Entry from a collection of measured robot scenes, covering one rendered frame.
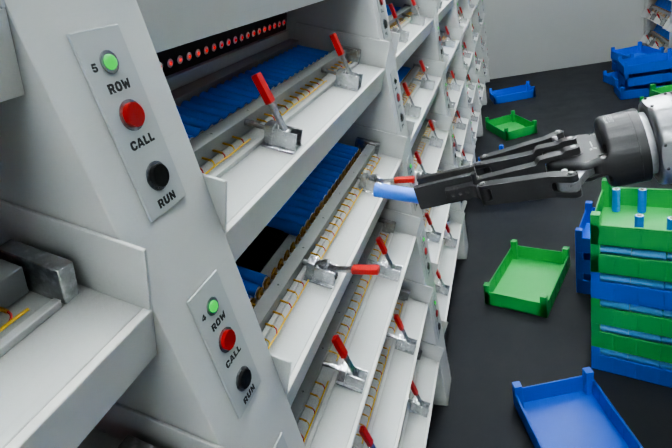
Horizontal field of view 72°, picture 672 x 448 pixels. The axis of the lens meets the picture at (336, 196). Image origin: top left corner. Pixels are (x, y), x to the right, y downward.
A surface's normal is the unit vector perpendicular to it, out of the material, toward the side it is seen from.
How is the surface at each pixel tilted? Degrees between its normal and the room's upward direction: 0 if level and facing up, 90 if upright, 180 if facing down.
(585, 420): 0
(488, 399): 0
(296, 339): 22
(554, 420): 0
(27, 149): 90
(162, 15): 112
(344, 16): 90
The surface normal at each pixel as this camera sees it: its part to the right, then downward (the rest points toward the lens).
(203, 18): 0.94, 0.27
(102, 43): 0.92, -0.07
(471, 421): -0.23, -0.89
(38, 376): 0.13, -0.85
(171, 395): -0.31, 0.46
